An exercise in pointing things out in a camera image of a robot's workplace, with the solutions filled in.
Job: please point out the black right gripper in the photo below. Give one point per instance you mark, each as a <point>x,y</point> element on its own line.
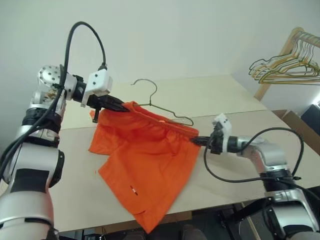
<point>216,143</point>

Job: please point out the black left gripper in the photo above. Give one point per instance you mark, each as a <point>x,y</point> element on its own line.
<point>98,102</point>

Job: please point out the orange shorts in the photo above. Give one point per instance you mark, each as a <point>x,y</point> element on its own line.
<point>145,162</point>

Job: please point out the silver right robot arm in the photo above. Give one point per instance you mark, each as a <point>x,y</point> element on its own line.
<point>270,155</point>

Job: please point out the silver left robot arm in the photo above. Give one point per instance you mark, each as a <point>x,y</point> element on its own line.
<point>32,160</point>

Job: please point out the wooden clothes rack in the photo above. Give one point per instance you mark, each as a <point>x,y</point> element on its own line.
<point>265,91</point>

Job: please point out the dark rounded shape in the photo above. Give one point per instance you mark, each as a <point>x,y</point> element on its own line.
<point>192,232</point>
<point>137,235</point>

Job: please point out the black box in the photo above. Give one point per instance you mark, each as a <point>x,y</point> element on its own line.
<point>311,113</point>

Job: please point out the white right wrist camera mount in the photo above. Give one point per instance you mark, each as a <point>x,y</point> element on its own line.
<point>223,122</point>

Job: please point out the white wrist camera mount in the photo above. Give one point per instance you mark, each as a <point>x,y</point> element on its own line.
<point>223,122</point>
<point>100,81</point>

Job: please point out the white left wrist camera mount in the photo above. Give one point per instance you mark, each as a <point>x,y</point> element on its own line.
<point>100,81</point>

